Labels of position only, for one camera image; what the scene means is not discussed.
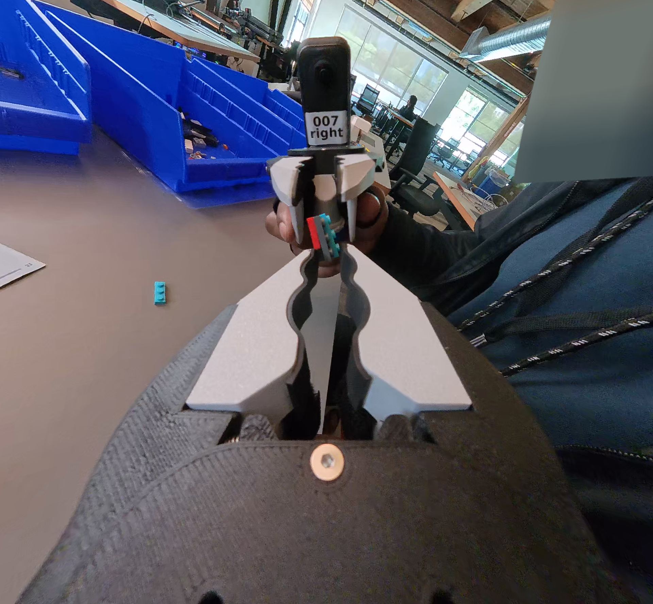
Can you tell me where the blue divided plastic bin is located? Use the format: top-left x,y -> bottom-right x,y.
31,0 -> 308,208

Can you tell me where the person's torso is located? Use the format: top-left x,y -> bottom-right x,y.
449,178 -> 653,604

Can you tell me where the black speckled drawstring cord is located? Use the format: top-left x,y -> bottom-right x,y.
456,208 -> 651,332
502,316 -> 653,378

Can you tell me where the black office chair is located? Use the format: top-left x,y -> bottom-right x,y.
390,117 -> 442,217

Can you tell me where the person's right hand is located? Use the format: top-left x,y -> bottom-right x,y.
264,188 -> 389,279

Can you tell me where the long background work table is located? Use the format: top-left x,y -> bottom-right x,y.
15,0 -> 261,62

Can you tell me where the printed instruction sheet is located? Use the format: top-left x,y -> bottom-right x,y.
0,243 -> 46,289

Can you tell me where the pile of small toy bricks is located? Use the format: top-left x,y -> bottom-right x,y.
179,109 -> 231,161

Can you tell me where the red teal toy brick assembly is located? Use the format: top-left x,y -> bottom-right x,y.
306,214 -> 354,261

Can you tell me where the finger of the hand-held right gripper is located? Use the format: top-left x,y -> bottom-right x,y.
269,158 -> 310,251
334,154 -> 376,245

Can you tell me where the metal air duct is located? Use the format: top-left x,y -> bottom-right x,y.
459,15 -> 554,62

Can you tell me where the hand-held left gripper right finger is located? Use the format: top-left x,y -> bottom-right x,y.
337,246 -> 473,437

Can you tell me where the person's right forearm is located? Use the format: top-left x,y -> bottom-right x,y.
367,191 -> 516,316

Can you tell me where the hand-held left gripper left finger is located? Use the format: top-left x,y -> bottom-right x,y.
185,250 -> 327,437

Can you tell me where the dark robot equipment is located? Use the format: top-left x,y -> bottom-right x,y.
222,2 -> 286,50

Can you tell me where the white table with wooden edge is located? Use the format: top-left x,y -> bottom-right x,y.
434,171 -> 511,231

